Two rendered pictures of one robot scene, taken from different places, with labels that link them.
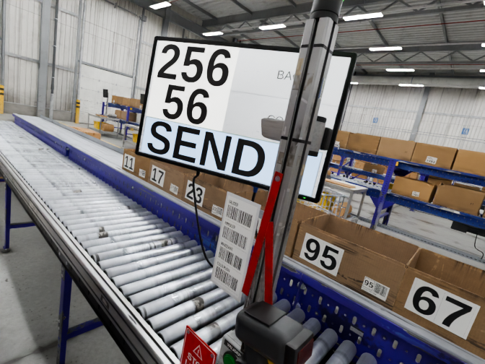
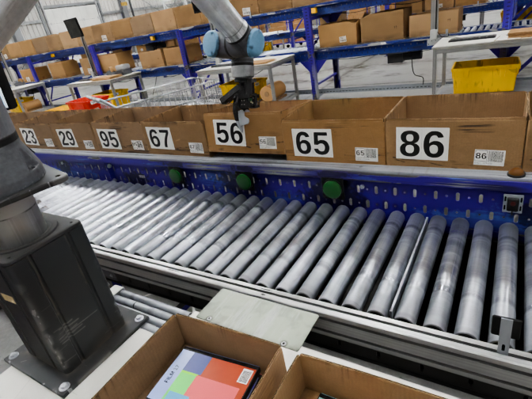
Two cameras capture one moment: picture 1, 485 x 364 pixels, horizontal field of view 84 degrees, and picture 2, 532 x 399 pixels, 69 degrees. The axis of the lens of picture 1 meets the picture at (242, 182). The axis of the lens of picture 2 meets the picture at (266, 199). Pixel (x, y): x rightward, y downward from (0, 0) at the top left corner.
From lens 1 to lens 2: 146 cm
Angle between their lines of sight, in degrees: 16
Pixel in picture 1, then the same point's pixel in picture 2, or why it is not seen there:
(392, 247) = not seen: hidden behind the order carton
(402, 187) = (328, 36)
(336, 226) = (138, 115)
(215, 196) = (41, 131)
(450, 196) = (374, 26)
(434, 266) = (189, 115)
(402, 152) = not seen: outside the picture
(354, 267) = (125, 138)
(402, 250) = not seen: hidden behind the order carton
